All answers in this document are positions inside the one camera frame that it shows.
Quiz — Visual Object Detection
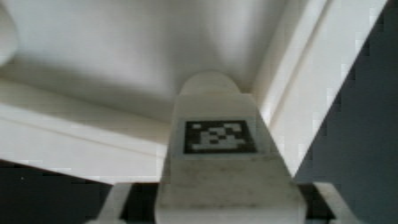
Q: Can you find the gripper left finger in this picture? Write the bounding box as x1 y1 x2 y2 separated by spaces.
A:
86 183 132 224

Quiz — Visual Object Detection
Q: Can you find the white leg with tag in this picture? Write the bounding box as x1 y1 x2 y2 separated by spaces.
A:
155 72 308 224

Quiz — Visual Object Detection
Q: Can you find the white square tabletop tray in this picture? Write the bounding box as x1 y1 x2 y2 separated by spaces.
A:
0 0 335 185

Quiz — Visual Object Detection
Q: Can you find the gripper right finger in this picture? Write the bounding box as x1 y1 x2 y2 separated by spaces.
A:
315 182 369 224

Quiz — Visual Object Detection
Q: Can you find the white U-shaped fence wall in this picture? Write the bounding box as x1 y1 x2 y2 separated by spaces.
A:
271 0 388 174

